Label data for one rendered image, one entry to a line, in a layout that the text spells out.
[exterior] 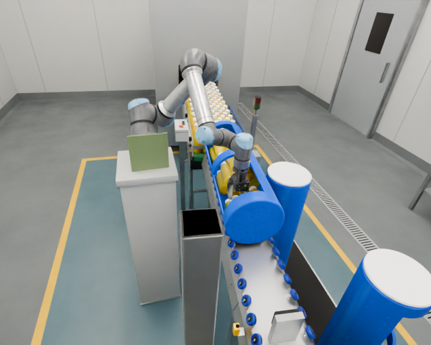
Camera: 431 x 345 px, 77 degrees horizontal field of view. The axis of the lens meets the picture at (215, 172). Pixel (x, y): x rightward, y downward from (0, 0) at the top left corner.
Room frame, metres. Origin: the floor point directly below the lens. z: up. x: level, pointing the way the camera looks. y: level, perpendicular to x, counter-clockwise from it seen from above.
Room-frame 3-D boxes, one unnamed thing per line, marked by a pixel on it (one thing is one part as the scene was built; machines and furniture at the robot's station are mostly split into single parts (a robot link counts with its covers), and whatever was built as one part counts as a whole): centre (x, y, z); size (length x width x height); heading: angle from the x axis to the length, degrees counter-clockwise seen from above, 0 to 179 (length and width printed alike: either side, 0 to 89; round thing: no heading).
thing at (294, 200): (1.46, -0.47, 0.59); 0.28 x 0.28 x 0.88
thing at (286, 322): (0.51, -0.28, 1.00); 0.10 x 0.04 x 0.15; 101
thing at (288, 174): (1.46, -0.47, 1.03); 0.28 x 0.28 x 0.01
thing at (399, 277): (0.73, -0.79, 1.03); 0.28 x 0.28 x 0.01
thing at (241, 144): (1.08, -0.12, 1.41); 0.09 x 0.08 x 0.11; 45
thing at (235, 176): (1.07, -0.12, 1.25); 0.09 x 0.08 x 0.12; 10
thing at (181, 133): (1.97, 0.29, 1.05); 0.20 x 0.10 x 0.10; 11
